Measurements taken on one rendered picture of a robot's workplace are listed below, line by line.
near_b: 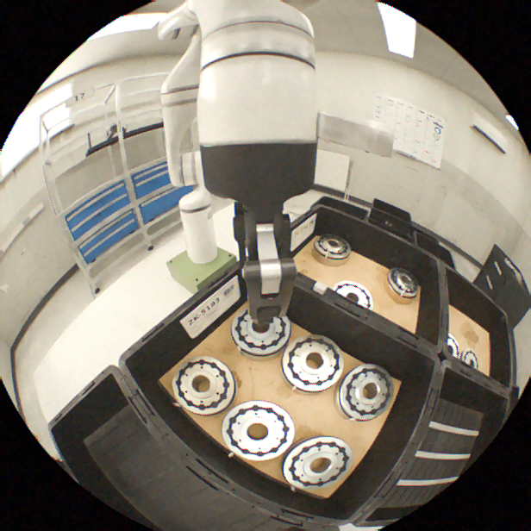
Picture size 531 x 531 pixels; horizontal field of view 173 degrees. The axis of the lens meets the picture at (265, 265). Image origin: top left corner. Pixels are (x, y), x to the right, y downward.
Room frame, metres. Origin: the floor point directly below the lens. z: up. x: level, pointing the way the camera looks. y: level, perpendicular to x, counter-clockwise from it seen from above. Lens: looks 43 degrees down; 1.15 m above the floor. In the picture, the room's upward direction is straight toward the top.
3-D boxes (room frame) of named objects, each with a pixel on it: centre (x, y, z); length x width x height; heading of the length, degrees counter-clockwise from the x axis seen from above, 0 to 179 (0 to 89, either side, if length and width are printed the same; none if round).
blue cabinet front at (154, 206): (1.87, 1.09, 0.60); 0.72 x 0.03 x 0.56; 146
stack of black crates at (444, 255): (0.77, -1.22, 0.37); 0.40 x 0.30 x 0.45; 56
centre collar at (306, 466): (-0.09, -0.07, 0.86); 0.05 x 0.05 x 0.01
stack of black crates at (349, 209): (1.22, -0.56, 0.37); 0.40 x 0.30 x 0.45; 55
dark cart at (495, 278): (0.19, -1.97, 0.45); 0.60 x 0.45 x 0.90; 56
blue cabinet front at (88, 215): (1.21, 1.54, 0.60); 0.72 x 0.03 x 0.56; 146
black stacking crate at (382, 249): (0.27, -0.22, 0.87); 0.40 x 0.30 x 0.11; 52
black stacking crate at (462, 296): (0.02, -0.53, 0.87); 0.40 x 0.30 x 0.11; 52
